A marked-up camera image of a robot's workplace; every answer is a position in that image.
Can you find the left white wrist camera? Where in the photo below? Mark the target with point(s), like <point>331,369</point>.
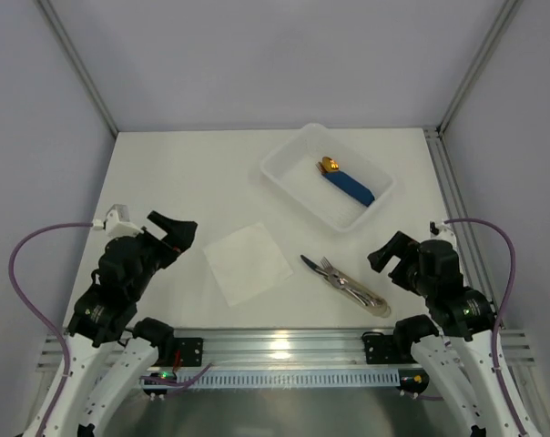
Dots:
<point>116,223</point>

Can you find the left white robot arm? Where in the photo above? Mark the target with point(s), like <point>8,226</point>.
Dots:
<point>78,403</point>

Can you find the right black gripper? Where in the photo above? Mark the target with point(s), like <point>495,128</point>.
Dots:
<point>402,266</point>

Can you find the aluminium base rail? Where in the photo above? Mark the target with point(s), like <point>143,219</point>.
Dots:
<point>307,349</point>

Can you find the white plastic basket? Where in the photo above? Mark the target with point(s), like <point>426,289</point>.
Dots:
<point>291,166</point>

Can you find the gold cutlery in roll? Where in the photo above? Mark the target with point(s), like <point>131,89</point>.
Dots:
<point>327,165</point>

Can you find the white paper napkin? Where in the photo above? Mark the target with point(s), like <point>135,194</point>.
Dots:
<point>247,263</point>

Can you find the right aluminium frame post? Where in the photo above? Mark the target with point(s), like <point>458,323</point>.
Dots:
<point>492,38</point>

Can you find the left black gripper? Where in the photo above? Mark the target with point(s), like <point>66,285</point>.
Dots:
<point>161,246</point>

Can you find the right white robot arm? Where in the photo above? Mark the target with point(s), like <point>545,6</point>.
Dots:
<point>457,342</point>

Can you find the left aluminium frame post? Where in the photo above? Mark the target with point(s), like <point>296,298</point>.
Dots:
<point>54,23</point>

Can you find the silver spoon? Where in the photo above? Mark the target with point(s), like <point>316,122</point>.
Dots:
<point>366,297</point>

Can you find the oval wooden cutlery tray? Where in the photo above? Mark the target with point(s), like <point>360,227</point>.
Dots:
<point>383,312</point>

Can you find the silver knife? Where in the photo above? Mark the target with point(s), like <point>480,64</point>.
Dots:
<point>317,268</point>

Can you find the silver fork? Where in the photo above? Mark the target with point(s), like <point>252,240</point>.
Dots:
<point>330,268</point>

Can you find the right aluminium side rail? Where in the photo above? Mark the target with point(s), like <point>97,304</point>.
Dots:
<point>472,260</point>

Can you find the white slotted cable duct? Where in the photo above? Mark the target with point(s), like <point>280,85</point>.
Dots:
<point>222,379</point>

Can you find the aluminium frame post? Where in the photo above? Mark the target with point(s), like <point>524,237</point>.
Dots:
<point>54,23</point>
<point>492,38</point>

